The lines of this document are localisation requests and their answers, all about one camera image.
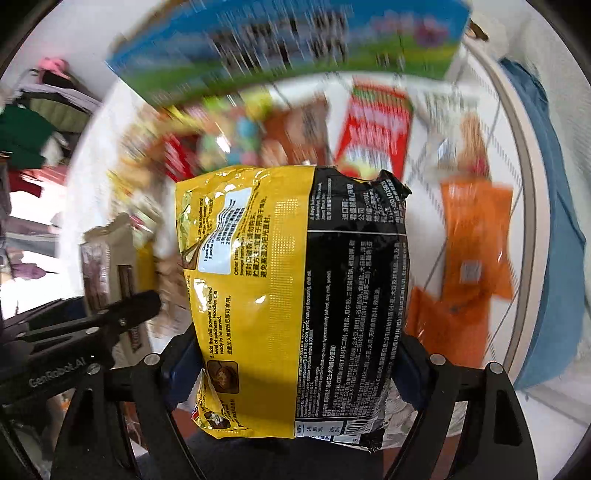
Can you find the white chocolate wafer packet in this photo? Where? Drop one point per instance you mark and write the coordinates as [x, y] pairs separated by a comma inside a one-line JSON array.
[[115, 265]]

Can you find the orange snack packet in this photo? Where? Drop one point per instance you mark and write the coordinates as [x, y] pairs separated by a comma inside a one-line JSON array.
[[477, 216], [458, 332]]

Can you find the red long snack packet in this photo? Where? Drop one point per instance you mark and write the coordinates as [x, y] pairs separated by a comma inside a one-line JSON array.
[[376, 131]]

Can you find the red triangular snack packet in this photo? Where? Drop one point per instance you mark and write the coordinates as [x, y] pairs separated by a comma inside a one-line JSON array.
[[180, 156]]

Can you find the white diamond pattern quilt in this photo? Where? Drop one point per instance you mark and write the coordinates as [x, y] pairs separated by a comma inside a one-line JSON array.
[[514, 158]]

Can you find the colourful candy ball bag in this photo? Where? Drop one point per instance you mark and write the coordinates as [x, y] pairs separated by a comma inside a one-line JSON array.
[[232, 129]]

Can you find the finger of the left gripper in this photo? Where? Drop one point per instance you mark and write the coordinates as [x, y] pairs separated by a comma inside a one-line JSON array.
[[106, 325]]

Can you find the white oat cookie packet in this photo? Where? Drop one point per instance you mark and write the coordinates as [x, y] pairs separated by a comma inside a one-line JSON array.
[[456, 145]]

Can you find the brown biscuit packet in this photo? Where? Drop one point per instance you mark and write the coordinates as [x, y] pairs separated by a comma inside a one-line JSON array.
[[296, 135]]

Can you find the yellow pastry snack packet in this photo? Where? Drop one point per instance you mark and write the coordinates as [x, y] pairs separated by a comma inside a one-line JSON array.
[[139, 170]]

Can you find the cardboard milk carton box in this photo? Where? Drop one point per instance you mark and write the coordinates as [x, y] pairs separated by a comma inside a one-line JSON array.
[[206, 48]]

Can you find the blue bed sheet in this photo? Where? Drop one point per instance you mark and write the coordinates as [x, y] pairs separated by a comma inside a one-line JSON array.
[[559, 326]]

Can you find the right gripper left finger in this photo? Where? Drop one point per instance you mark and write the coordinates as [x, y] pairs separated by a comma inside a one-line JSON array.
[[93, 443]]

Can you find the clothes rack with clothes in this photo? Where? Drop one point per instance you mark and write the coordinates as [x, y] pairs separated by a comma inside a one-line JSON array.
[[42, 120]]

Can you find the yellow black noodle packet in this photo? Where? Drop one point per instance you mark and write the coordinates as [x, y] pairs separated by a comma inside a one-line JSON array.
[[297, 279]]

